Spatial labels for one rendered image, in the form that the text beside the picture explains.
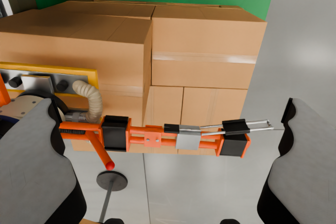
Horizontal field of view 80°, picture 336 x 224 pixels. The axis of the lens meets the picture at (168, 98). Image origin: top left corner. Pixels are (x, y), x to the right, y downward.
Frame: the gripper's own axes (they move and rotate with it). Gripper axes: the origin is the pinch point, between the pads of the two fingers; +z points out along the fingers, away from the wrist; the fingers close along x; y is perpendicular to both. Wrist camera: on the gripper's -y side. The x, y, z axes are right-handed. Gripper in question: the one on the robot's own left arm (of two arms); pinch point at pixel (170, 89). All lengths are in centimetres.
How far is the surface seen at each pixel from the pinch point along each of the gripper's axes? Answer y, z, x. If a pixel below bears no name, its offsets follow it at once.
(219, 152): 40, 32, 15
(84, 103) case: 40, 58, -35
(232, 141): 36, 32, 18
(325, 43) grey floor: 45, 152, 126
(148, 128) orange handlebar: 32.9, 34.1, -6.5
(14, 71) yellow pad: 19, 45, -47
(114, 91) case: 34, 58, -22
